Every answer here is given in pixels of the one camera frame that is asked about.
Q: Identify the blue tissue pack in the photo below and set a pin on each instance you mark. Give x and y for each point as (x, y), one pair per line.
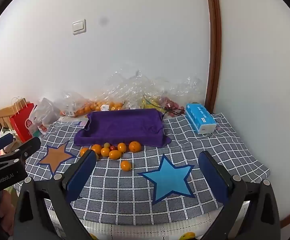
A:
(197, 115)

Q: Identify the clear bag of red tomatoes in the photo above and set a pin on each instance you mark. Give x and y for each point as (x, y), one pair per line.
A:
(172, 104)

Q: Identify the large orange mandarin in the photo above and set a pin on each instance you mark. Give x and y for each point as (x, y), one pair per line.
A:
(135, 146)

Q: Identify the small orange mandarin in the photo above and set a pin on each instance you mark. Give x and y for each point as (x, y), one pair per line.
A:
(125, 165)
(105, 152)
(96, 149)
(115, 154)
(122, 147)
(83, 151)

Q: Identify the labelled clear bag of mandarins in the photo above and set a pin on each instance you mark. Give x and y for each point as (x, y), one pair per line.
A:
(110, 105)

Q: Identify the white wall light switch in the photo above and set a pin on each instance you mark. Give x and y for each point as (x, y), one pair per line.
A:
(79, 26)

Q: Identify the purple towel covered tray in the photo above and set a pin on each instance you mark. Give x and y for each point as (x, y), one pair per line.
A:
(125, 127)

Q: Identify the grey checked star blanket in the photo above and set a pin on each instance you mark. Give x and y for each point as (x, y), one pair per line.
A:
(125, 187)

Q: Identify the person's left hand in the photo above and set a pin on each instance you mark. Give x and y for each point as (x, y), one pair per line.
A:
(4, 205)

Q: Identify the red paper bag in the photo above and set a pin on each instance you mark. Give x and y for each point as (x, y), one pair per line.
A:
(21, 125)

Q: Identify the small green round fruit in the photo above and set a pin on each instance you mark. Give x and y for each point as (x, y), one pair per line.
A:
(107, 144)

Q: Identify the white plastic bag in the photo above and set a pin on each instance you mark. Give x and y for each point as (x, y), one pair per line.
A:
(44, 112)

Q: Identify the white spotted bag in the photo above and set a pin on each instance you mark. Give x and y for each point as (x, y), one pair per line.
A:
(7, 132)

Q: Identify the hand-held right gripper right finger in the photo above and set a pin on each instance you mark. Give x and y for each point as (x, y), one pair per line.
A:
(211, 175)

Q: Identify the brown wooden door frame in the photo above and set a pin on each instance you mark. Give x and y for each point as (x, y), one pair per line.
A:
(214, 42)

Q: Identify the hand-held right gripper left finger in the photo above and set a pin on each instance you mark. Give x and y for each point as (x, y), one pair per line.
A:
(82, 177)

